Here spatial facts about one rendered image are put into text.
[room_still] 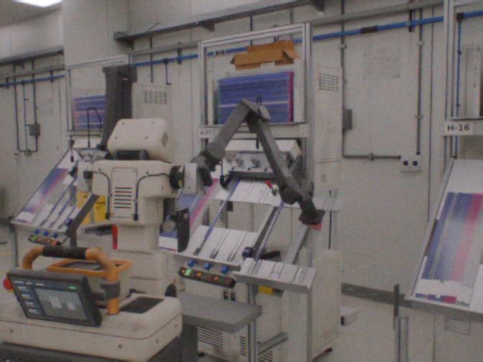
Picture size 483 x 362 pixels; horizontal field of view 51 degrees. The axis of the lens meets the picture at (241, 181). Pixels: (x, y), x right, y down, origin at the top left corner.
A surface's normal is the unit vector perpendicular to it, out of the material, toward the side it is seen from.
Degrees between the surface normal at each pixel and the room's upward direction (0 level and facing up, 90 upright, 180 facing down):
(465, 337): 90
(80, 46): 90
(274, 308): 90
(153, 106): 90
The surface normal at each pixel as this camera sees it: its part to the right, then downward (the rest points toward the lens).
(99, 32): 0.78, 0.04
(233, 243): -0.45, -0.65
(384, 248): -0.62, 0.07
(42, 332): -0.32, 0.08
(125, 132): -0.25, -0.61
